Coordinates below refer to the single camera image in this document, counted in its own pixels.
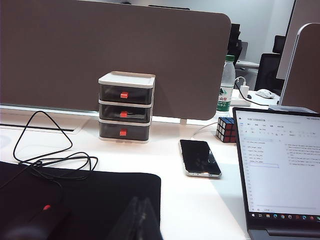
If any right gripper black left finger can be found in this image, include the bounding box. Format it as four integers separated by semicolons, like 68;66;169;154
107;196;142;240

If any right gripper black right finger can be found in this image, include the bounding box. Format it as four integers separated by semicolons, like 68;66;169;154
136;198;163;240

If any open grey laptop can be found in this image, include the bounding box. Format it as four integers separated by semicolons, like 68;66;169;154
232;106;320;240

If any black mouse pad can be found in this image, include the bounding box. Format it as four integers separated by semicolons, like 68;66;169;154
0;161;162;240

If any black smartphone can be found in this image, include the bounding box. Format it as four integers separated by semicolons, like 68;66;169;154
179;139;223;179

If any black computer mouse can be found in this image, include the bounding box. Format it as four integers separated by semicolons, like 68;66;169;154
0;203;73;240

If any rubiks cube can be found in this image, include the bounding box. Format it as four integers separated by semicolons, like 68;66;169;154
216;116;238;144

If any small three-drawer organizer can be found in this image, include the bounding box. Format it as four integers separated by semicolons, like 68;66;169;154
98;70;156;145

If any white power strip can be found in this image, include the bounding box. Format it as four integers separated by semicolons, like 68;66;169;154
231;96;252;107

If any plastic water bottle green label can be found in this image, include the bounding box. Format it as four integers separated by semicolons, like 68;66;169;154
216;54;236;113

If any white charger plug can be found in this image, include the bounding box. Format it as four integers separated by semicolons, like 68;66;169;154
233;76;251;100

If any white computer mouse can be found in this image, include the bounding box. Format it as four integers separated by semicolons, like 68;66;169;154
255;88;276;99

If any brown fabric desk divider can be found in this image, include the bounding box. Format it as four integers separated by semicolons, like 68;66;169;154
0;0;232;122

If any black office chair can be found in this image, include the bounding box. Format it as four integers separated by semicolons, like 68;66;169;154
254;34;287;93

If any brown partition white rim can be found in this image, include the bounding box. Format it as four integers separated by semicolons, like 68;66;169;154
278;22;320;113

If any brown partition panel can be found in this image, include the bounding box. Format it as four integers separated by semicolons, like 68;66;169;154
276;0;320;81

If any dark drawer red handle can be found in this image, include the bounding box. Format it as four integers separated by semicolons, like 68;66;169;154
99;121;151;140
99;102;152;123
99;84;153;103

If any black mouse cable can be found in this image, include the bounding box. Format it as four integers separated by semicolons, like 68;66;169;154
0;110;99;191

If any white phone cable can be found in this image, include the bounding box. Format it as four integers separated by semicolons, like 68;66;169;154
191;121;218;140

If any thin black power cable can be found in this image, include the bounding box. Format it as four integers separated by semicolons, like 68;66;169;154
246;94;280;107

